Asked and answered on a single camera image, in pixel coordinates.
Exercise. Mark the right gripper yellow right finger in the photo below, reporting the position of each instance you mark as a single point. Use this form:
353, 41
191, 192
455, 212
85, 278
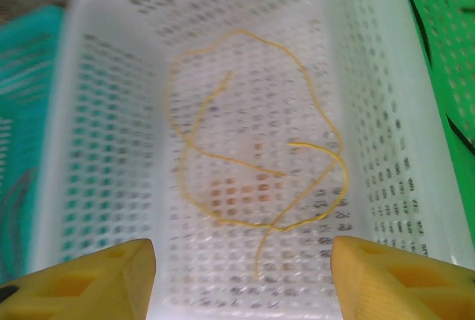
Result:
401, 290

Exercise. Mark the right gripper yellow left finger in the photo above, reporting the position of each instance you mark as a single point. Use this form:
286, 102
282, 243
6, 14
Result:
74, 290

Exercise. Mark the white plastic basket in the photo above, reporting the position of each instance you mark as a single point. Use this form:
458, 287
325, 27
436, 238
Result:
111, 149

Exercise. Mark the teal plastic basket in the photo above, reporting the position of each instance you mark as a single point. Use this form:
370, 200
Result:
22, 75

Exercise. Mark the green plastic basket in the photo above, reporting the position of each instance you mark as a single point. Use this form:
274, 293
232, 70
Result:
445, 38

